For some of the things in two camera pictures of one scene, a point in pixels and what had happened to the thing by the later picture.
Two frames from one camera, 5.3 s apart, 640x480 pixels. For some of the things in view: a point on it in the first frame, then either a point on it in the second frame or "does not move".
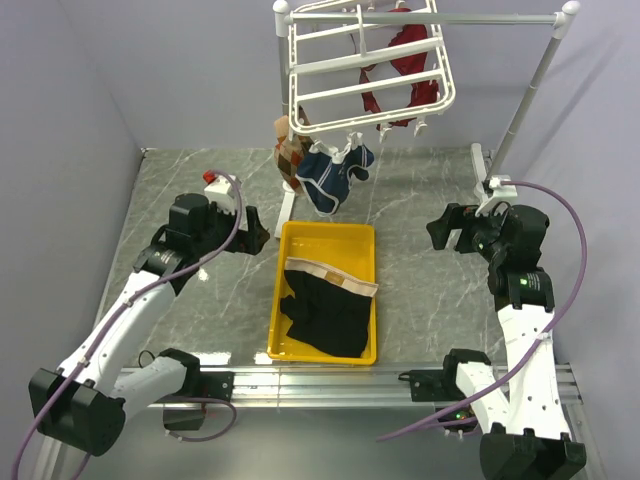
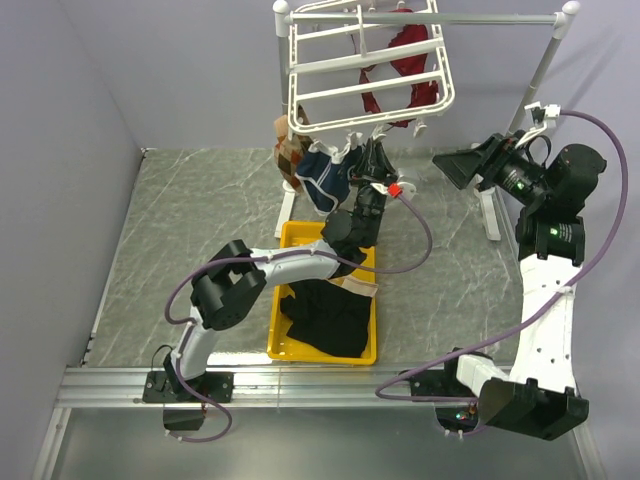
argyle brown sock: x=287 y=151 does not move
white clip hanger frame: x=354 y=62 does not move
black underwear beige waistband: x=328 y=309 does not move
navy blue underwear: x=327 y=181 does not move
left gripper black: x=250 y=241 → x=379 y=171
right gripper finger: x=439 y=229 → x=461 y=167
